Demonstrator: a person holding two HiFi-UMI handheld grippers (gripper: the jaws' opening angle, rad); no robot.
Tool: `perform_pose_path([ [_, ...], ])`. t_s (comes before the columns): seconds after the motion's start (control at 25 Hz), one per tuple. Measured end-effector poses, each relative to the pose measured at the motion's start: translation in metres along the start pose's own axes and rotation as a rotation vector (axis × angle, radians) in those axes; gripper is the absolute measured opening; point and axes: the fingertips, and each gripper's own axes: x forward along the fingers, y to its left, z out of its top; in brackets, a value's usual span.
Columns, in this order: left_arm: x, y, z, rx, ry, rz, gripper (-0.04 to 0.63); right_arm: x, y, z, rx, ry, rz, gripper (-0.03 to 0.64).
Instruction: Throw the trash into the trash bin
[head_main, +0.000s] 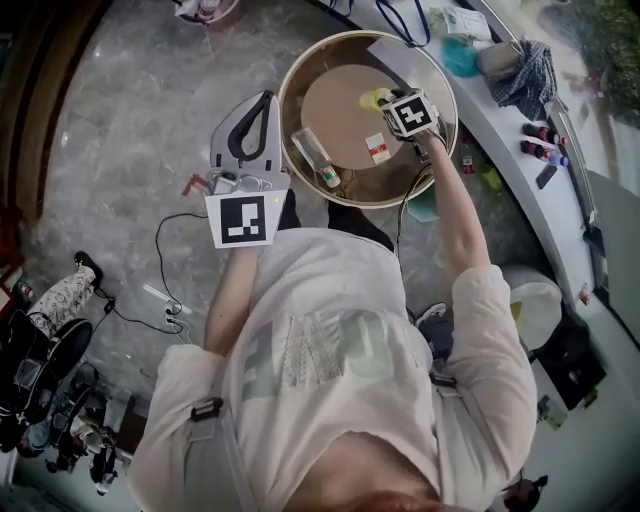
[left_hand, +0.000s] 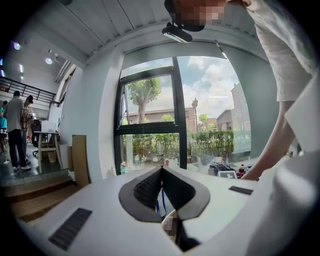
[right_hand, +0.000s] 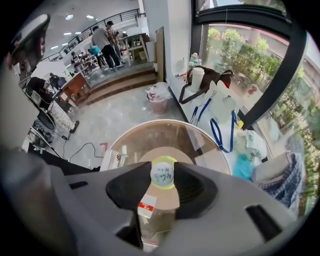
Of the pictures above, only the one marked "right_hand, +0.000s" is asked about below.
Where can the white green packets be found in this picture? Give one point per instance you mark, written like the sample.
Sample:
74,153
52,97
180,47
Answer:
250,145

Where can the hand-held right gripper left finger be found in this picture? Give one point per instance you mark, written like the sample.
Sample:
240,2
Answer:
100,200

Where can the teal cloth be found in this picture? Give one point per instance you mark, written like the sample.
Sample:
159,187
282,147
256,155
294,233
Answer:
242,166

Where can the row of ceiling lights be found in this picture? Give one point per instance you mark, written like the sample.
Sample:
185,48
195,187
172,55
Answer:
69,17

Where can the pink basket with plastic bag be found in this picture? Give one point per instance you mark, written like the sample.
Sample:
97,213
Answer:
160,106

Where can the light wooden table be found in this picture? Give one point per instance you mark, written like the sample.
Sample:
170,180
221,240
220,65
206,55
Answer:
135,37

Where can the brown cardboard sheet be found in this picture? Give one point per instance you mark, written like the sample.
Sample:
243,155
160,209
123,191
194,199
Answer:
160,55

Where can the black metal railing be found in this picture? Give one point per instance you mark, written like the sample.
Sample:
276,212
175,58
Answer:
120,14

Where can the small box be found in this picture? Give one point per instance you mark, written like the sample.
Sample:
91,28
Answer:
147,205

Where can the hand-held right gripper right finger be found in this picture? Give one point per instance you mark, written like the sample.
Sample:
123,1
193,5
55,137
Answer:
225,212

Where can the white paper cup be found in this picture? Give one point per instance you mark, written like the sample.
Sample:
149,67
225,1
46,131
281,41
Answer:
197,80

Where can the small yellow object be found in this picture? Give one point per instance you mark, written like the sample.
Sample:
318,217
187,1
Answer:
240,124

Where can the black window frame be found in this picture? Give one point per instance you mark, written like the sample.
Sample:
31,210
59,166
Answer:
275,87

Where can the yellow bottle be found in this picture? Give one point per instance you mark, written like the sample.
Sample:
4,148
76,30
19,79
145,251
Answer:
162,173

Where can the white badge cards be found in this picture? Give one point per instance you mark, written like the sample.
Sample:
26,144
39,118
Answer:
222,102

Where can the green white bottle pink cap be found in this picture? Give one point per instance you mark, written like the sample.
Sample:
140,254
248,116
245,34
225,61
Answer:
193,59

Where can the red-brown wooden table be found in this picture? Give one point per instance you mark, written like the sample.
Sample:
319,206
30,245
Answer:
75,87

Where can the wooden steps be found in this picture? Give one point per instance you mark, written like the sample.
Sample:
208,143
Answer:
120,83

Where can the blue plaid shirt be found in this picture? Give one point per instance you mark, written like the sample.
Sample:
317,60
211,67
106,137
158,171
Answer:
292,180

